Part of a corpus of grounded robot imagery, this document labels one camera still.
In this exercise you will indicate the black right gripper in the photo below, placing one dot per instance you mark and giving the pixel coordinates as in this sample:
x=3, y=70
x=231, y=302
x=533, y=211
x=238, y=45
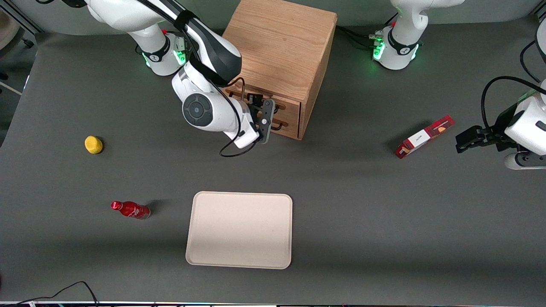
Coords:
x=255, y=102

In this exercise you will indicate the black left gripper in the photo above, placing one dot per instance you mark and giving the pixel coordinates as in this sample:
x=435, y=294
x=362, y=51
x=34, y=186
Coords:
x=501, y=128

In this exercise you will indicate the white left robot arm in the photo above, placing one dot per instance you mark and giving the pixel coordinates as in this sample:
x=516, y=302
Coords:
x=401, y=51

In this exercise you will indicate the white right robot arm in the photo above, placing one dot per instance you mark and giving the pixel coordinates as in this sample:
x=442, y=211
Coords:
x=204, y=111

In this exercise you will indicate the wooden drawer cabinet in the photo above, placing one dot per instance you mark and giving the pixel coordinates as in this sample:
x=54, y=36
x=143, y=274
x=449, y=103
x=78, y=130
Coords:
x=281, y=42

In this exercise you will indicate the red tartan cookie box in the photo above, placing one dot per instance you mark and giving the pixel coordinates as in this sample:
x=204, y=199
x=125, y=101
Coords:
x=420, y=138

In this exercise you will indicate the cream plastic tray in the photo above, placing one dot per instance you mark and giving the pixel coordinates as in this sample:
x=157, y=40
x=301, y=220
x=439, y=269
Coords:
x=243, y=232

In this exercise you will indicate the red soda bottle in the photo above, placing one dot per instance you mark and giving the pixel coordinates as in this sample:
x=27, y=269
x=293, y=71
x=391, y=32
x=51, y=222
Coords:
x=132, y=209

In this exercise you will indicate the yellow lemon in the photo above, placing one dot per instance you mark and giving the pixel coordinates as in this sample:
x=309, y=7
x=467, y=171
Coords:
x=93, y=145

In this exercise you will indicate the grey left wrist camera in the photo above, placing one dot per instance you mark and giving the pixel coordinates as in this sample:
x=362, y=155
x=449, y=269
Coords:
x=527, y=161

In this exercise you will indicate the black caster frame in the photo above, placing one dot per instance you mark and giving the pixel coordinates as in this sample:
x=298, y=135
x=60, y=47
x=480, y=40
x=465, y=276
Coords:
x=25, y=25

